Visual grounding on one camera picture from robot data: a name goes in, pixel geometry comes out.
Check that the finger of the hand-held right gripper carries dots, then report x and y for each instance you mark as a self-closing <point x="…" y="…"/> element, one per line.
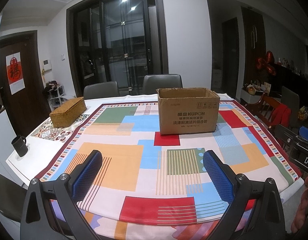
<point x="287" y="138"/>
<point x="307" y="133"/>

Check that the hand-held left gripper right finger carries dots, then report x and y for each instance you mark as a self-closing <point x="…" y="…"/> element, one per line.
<point x="216" y="177"/>

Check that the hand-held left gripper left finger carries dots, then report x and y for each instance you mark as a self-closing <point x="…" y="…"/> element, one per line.
<point x="87" y="175"/>

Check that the brown cardboard box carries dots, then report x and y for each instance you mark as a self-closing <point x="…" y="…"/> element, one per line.
<point x="189" y="120"/>

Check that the person's right hand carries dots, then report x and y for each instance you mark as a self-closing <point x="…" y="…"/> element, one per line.
<point x="305" y="205"/>

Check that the yellow flower bouquet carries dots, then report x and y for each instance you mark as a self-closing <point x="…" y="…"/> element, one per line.
<point x="305" y="112"/>

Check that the red cloth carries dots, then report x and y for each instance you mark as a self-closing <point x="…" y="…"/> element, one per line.
<point x="281" y="115"/>

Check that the colourful patchwork tablecloth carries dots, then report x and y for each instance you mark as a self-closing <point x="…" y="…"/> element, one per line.
<point x="119" y="160"/>

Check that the grey dining chair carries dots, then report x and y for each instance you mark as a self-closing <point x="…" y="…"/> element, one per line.
<point x="290" y="97"/>
<point x="6" y="195"/>
<point x="101" y="90"/>
<point x="161" y="83"/>

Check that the wooden chair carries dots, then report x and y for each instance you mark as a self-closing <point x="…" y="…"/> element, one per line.
<point x="266" y="102"/>

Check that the patterned floral table mat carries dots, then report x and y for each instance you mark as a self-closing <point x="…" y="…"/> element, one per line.
<point x="59" y="135"/>

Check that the dark sideboard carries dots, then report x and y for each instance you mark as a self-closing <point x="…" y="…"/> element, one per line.
<point x="293" y="80"/>

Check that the white side table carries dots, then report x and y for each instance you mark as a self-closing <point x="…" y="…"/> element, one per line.
<point x="244" y="96"/>

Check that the small woven bowl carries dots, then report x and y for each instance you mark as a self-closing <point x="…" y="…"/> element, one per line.
<point x="251" y="89"/>

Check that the woven wicker basket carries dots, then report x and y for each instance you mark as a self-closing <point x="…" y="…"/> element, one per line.
<point x="66" y="113"/>

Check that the black mug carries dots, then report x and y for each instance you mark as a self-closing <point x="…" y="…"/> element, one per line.
<point x="19" y="146"/>

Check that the dark tall cabinet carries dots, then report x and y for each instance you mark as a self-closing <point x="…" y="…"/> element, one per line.
<point x="253" y="62"/>

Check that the red foil balloons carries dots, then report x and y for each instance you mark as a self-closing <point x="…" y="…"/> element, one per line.
<point x="268" y="56"/>

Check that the white shoe rack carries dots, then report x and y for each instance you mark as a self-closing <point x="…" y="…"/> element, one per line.
<point x="58" y="92"/>

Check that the dark wooden door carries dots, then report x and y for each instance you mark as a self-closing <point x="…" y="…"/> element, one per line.
<point x="31" y="80"/>

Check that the white intercom panel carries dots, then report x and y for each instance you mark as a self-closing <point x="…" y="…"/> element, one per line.
<point x="47" y="65"/>

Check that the red and white door poster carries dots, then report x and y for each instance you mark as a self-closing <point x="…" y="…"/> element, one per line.
<point x="15" y="75"/>

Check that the dark glass sliding door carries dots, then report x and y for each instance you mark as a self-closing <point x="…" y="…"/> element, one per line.
<point x="119" y="42"/>

